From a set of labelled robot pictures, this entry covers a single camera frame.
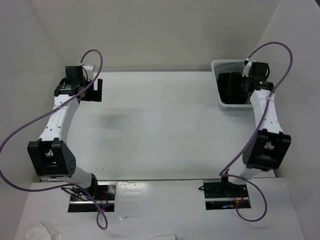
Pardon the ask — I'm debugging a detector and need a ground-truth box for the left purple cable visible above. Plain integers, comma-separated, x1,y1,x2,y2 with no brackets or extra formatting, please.
0,49,108,230

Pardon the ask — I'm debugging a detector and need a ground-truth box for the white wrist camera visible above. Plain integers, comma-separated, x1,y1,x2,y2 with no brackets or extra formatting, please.
242,58,253,77
81,64,96,78

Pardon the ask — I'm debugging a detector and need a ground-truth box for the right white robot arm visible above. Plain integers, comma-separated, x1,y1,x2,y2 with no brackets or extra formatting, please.
219,59,292,197

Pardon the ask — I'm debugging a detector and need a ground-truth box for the white plastic basket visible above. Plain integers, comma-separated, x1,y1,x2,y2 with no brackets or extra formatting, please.
211,59,253,112

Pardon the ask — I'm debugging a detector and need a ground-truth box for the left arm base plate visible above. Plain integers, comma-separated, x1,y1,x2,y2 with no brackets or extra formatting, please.
67,181,118,213

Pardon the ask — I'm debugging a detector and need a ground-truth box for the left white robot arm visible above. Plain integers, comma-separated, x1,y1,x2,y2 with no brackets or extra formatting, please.
27,64,103,200

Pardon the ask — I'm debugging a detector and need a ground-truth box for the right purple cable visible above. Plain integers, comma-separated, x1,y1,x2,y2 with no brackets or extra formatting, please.
218,41,294,222

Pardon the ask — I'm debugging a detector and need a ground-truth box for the crumpled white tissue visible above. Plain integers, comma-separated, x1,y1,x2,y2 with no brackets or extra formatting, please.
25,222,63,240

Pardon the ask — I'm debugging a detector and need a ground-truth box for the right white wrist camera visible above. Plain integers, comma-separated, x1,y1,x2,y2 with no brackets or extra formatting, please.
242,58,253,77

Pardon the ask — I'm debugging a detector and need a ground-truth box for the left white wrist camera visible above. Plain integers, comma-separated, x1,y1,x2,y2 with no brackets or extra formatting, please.
81,64,96,78

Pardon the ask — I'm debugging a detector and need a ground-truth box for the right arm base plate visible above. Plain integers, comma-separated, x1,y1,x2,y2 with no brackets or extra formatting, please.
198,180,251,211

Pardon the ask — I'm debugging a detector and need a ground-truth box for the black skirt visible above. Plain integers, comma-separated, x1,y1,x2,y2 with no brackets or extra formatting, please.
217,72,248,105

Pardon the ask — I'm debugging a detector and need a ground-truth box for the purple cable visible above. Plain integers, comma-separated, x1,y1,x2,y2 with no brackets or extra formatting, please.
0,49,108,230
218,41,294,222

